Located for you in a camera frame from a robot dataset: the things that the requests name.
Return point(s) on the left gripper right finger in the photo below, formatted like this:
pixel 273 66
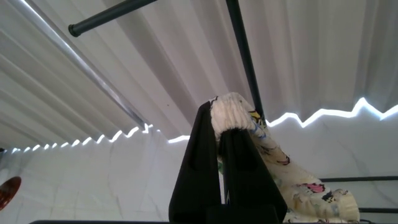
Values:
pixel 248 186

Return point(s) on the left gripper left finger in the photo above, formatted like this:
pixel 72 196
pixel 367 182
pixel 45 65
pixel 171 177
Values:
pixel 196 186

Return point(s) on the cream printed garment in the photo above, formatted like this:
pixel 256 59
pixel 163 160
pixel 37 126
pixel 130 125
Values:
pixel 230 110

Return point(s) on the black clothes rack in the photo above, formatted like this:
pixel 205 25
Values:
pixel 243 46

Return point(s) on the red round object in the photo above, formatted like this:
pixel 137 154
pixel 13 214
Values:
pixel 7 193

